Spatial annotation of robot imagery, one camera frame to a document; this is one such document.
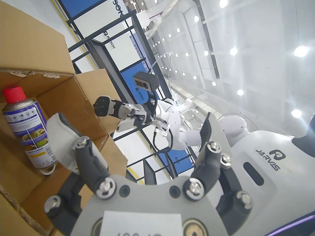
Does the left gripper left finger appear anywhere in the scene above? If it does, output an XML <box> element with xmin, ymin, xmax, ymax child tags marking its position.
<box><xmin>44</xmin><ymin>112</ymin><xmax>116</xmax><ymax>234</ymax></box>

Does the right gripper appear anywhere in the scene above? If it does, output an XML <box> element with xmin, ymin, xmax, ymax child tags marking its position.
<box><xmin>93</xmin><ymin>96</ymin><xmax>155</xmax><ymax>133</ymax></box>

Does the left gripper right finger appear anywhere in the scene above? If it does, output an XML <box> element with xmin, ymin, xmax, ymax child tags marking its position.
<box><xmin>183</xmin><ymin>112</ymin><xmax>254</xmax><ymax>222</ymax></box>

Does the blue spray can red cap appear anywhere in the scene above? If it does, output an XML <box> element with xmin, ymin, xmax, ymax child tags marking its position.
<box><xmin>2</xmin><ymin>87</ymin><xmax>59</xmax><ymax>169</ymax></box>

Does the small white tape roll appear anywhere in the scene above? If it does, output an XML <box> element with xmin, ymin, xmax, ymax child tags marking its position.
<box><xmin>39</xmin><ymin>164</ymin><xmax>56</xmax><ymax>175</ymax></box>

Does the robot body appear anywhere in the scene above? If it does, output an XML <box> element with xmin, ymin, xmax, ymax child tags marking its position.
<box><xmin>218</xmin><ymin>113</ymin><xmax>315</xmax><ymax>236</ymax></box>

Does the large brown cardboard carton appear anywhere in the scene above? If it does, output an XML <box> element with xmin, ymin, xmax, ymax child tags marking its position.
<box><xmin>0</xmin><ymin>0</ymin><xmax>128</xmax><ymax>236</ymax></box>

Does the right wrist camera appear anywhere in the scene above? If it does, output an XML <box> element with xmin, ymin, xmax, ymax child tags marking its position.
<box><xmin>133</xmin><ymin>71</ymin><xmax>159</xmax><ymax>116</ymax></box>

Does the black cable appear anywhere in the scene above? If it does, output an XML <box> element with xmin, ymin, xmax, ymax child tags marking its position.
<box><xmin>152</xmin><ymin>123</ymin><xmax>175</xmax><ymax>154</ymax></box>

